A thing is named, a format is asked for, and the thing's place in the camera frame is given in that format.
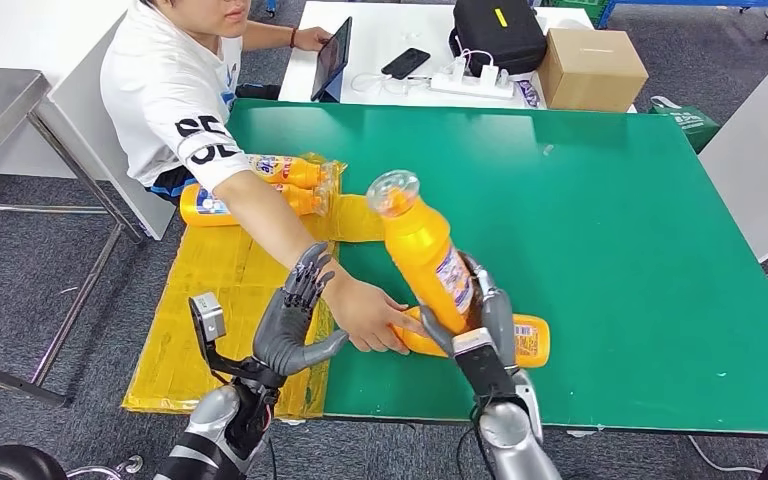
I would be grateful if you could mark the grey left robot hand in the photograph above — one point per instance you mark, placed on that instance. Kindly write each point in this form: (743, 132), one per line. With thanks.
(281, 338)

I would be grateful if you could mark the black smartphone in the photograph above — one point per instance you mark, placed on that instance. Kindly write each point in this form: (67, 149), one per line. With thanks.
(405, 63)

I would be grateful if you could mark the person's right forearm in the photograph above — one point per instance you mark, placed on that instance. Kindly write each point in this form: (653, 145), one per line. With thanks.
(278, 232)

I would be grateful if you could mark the purple snack packet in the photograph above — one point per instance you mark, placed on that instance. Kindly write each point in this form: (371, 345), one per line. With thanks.
(529, 93)

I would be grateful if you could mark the green shopping bag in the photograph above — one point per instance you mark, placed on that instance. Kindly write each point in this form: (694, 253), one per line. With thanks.
(689, 126)

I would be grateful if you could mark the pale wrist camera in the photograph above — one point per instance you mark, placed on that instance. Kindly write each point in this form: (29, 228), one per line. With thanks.
(207, 316)
(483, 364)

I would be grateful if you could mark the tablet with blue case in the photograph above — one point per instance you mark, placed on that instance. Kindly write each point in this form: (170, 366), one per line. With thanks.
(331, 58)

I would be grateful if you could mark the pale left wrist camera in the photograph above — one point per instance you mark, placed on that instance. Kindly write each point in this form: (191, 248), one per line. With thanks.
(207, 316)

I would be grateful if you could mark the white plug charger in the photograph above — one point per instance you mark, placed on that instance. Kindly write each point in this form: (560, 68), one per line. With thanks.
(489, 74)
(459, 67)

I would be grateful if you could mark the brown cardboard box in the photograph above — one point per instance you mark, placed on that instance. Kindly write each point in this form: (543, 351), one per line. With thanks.
(590, 73)

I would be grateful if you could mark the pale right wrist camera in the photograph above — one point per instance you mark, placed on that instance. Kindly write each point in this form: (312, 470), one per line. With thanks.
(483, 364)

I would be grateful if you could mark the black carry bag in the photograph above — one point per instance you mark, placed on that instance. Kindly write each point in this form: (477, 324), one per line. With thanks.
(498, 40)

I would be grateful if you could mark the green plastic crate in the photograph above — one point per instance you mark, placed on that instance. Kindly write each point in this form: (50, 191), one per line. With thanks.
(583, 5)

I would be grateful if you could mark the white power strip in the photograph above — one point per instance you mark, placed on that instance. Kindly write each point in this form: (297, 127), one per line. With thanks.
(471, 86)

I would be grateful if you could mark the yellow taped cardboard sheet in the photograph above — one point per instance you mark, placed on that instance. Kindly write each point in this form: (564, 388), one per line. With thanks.
(212, 298)

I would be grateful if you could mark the person's right hand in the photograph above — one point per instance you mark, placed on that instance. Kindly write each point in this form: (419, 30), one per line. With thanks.
(364, 318)

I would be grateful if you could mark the person's left forearm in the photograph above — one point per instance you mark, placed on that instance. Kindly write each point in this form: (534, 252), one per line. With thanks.
(268, 34)

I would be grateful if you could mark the person's left hand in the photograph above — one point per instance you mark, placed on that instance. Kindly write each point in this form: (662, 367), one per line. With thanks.
(314, 38)

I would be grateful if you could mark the person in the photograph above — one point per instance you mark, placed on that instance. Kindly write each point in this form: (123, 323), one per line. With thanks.
(159, 93)

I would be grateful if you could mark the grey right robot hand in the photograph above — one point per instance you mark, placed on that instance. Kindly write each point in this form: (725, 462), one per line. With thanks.
(500, 311)

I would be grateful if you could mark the orange detergent bottle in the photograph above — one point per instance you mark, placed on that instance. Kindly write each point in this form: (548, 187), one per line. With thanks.
(533, 341)
(188, 212)
(424, 258)
(298, 173)

